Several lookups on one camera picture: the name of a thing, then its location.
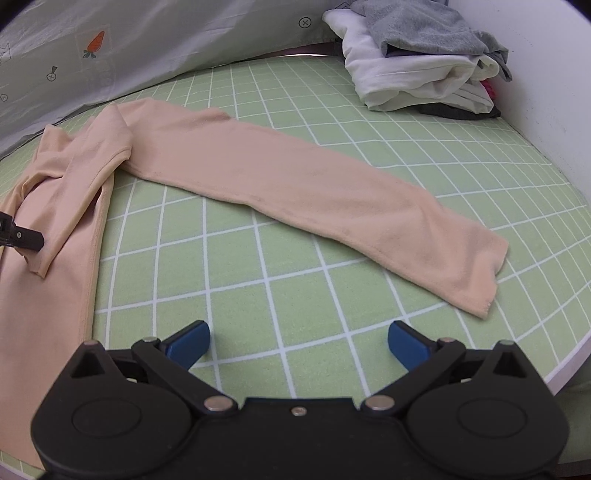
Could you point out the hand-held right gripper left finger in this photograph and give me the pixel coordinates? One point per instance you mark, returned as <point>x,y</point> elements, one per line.
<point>189,345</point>

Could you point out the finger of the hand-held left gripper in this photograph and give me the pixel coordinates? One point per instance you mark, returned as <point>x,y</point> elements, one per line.
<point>23,236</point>

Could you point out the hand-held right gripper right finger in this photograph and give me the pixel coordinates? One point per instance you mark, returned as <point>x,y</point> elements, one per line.
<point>406,345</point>

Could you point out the peach long-sleeved garment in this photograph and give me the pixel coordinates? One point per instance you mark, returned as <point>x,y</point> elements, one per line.
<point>323,184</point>

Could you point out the green checked mat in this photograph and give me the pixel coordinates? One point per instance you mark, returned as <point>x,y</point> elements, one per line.
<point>300,300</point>

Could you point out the black folded garment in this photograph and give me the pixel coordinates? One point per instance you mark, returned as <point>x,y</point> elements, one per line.
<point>452,110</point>

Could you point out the grey carrot print cloth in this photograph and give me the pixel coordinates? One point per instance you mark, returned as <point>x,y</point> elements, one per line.
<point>161,41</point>

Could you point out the pink cloth item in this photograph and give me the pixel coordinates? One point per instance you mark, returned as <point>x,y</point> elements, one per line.
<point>488,87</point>

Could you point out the white folded garment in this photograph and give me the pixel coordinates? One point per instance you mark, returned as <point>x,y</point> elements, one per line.
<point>383,69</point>

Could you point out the grey folded garment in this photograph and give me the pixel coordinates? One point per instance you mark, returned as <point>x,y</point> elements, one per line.
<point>415,27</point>

